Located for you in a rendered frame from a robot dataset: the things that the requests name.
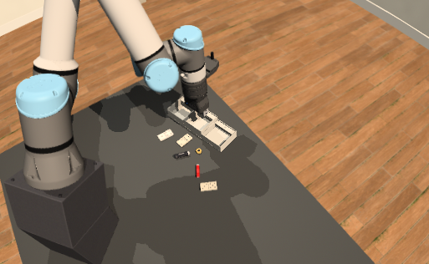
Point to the white domino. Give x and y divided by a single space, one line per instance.
185 139
165 135
209 186

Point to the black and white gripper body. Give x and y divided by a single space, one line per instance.
195 91

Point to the white three-compartment bin rack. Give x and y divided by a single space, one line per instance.
208 128

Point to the black aa battery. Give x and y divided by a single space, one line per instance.
182 154

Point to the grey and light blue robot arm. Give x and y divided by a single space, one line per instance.
45 100

